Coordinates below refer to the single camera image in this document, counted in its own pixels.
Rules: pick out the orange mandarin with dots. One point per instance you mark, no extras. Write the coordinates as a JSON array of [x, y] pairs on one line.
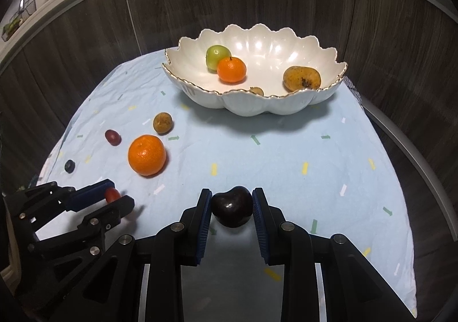
[[147, 155], [232, 70]]

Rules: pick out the blueberry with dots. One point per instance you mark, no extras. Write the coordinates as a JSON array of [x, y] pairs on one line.
[[69, 165]]

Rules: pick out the yellow mango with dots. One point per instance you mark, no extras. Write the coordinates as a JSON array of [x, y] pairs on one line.
[[301, 78]]

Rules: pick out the red cherry tomato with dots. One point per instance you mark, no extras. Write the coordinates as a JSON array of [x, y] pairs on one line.
[[112, 194]]

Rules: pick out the dark red grape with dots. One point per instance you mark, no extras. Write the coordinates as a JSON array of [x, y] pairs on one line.
[[112, 137]]

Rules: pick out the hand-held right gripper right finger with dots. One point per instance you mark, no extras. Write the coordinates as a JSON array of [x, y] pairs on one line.
[[260, 222]]

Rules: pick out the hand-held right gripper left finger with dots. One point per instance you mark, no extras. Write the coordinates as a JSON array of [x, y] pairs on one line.
[[204, 222]]

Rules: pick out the light blue patterned tablecloth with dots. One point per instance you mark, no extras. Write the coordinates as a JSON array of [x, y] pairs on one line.
[[286, 164]]

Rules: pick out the grey metal table frame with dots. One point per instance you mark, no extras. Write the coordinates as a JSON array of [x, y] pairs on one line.
[[411, 150]]

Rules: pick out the white scalloped bowl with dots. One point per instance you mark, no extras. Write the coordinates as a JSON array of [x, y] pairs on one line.
[[250, 104]]

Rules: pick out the brown longan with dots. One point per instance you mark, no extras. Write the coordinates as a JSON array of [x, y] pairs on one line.
[[163, 123], [257, 91]]

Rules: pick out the dark purple plum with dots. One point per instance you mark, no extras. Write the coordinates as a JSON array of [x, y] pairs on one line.
[[232, 208]]

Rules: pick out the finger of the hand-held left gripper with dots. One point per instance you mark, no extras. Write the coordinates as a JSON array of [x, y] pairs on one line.
[[89, 195], [118, 209]]

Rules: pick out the green apple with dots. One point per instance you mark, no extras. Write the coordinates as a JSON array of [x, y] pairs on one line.
[[215, 55]]

